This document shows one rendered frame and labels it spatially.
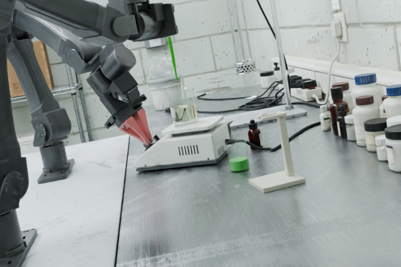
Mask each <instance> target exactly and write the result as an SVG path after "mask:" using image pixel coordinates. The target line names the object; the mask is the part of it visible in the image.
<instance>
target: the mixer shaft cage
mask: <svg viewBox="0 0 401 267"><path fill-rule="evenodd" d="M240 1H241V5H242V12H243V19H244V23H245V30H246V37H247V41H248V48H249V54H250V60H246V58H245V51H244V47H243V40H242V33H241V29H240V22H239V15H238V11H237V2H236V0H233V5H234V8H235V14H236V21H237V28H238V32H239V38H240V45H241V49H242V56H243V60H242V61H241V62H240V61H239V60H238V56H237V49H236V42H235V35H234V31H233V24H232V17H231V13H230V7H229V0H226V3H227V10H228V14H229V21H230V28H231V31H232V38H233V45H234V49H235V56H236V63H234V66H235V67H236V75H241V74H248V73H254V72H257V68H256V62H257V61H256V60H254V59H253V58H252V51H251V44H250V40H249V33H248V26H247V22H246V15H245V8H244V4H243V0H240Z"/></svg>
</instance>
